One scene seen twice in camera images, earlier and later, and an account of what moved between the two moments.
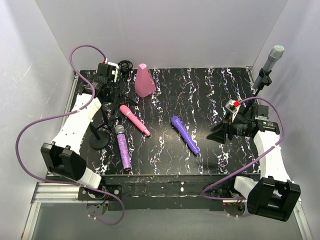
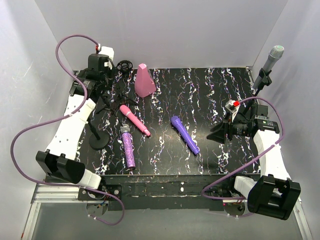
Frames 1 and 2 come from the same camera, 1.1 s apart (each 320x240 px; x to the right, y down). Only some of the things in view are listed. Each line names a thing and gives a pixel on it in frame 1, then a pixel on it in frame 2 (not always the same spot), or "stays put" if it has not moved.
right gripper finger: [221, 126] stays put
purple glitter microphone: [119, 130] → [128, 142]
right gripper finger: [219, 136] stays put
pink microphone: [136, 121] stays put
